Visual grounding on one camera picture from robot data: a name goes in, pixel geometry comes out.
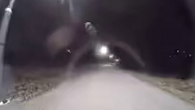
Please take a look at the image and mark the leaf-strewn grass verge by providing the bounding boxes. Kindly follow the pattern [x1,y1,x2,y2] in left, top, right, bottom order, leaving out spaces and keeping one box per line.
[0,61,91,110]
[117,68,195,109]

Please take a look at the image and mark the grey paved path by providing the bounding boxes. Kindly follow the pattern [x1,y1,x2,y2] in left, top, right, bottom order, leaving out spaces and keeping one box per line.
[0,56,195,110]

